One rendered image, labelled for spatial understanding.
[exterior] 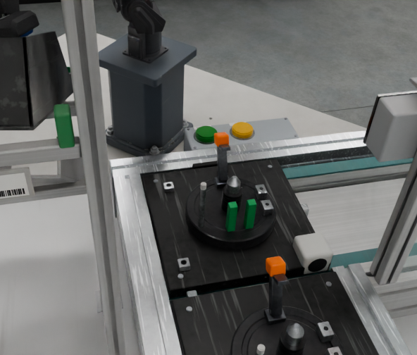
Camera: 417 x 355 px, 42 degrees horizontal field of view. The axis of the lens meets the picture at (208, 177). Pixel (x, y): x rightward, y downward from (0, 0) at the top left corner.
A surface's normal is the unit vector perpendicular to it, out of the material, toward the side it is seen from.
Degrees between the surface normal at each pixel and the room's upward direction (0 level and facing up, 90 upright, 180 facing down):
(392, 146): 90
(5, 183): 90
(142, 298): 0
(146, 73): 0
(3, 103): 65
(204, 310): 0
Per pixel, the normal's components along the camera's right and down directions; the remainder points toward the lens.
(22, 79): 0.08, 0.29
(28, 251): 0.05, -0.74
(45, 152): 0.24, 0.66
